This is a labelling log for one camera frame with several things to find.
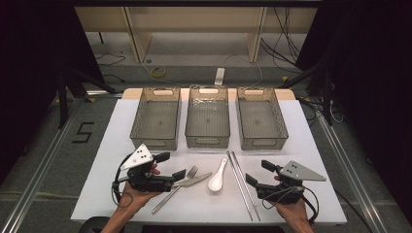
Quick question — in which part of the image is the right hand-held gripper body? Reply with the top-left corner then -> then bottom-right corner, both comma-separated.
255,160 -> 327,205

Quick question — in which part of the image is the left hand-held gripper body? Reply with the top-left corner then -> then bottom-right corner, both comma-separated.
120,144 -> 176,193

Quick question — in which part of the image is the metal chopstick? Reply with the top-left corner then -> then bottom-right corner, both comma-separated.
230,150 -> 262,222
225,150 -> 255,222

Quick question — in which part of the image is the metal fork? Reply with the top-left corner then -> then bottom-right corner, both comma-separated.
151,165 -> 199,216

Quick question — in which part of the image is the metal table knife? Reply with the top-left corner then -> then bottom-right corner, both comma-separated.
171,172 -> 214,189

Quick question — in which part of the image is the transparent grey plastic bin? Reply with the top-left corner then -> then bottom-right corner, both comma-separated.
185,85 -> 231,150
129,86 -> 182,151
236,86 -> 290,151

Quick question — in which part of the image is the white ceramic spoon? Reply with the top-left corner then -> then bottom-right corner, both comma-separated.
207,157 -> 229,192

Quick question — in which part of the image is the person's right hand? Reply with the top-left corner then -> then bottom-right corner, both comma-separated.
274,197 -> 311,225

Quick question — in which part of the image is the person's left hand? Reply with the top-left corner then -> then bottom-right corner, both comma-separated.
117,182 -> 162,214

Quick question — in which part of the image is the black metal stand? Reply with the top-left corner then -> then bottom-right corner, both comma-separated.
56,66 -> 119,129
277,59 -> 334,126

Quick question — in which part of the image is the dark rounded object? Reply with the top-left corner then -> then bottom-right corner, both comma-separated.
78,216 -> 113,233

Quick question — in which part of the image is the white power strip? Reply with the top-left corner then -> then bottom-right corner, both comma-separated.
214,67 -> 226,86

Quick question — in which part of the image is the black curtain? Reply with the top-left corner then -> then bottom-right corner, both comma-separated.
0,0 -> 105,183
295,0 -> 412,224

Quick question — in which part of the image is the beige wooden shelf unit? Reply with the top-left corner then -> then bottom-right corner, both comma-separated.
75,6 -> 319,64

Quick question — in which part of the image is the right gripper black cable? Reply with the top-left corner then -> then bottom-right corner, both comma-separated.
260,185 -> 321,225

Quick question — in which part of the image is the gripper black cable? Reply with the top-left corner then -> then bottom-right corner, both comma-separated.
260,185 -> 321,225
111,153 -> 134,209

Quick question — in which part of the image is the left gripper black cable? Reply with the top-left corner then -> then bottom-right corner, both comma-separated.
111,153 -> 134,209

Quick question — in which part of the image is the aluminium floor rail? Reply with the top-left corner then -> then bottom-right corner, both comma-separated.
315,113 -> 388,233
0,96 -> 81,233

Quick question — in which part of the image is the yellow coiled cable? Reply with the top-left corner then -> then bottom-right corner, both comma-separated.
150,66 -> 167,79

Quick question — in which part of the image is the white floor cable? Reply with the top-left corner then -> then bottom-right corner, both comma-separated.
141,52 -> 264,89

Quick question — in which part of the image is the thin black floor cable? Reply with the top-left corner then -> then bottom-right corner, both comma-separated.
95,52 -> 126,67

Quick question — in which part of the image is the bundle of black cables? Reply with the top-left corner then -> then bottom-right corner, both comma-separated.
259,6 -> 304,75

